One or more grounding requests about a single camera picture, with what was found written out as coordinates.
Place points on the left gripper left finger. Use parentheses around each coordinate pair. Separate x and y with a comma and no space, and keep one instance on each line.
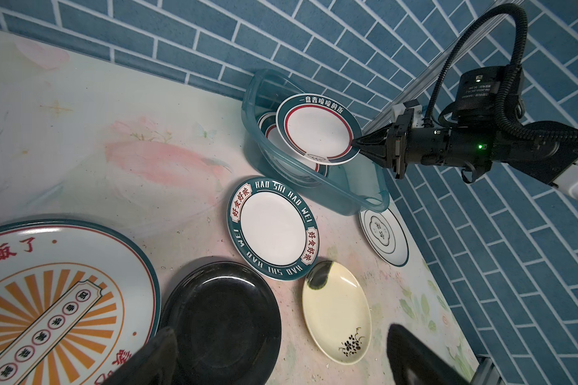
(155,363)

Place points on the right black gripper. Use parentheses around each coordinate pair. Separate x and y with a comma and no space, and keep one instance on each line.
(406,143)

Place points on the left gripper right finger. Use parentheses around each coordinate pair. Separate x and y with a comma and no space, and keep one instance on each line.
(412,362)

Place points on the green red rim plate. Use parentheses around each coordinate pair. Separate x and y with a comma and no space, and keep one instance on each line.
(318,128)
(267,124)

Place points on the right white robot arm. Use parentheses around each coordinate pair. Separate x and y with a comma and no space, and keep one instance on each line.
(552,163)

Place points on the translucent teal plastic bin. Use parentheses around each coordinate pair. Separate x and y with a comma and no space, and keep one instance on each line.
(347,189)

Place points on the black round plate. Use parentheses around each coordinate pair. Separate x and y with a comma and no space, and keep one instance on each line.
(227,324)

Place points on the white plate quatrefoil line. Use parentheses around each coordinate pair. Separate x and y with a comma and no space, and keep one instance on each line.
(386,236)

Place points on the cream plate black flower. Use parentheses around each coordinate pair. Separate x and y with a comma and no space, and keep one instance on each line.
(337,313)

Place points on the white plate orange sunburst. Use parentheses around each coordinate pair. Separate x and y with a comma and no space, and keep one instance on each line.
(77,301)

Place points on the green rim HAO SHI plate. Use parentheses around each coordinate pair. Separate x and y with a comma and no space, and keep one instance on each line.
(273,229)

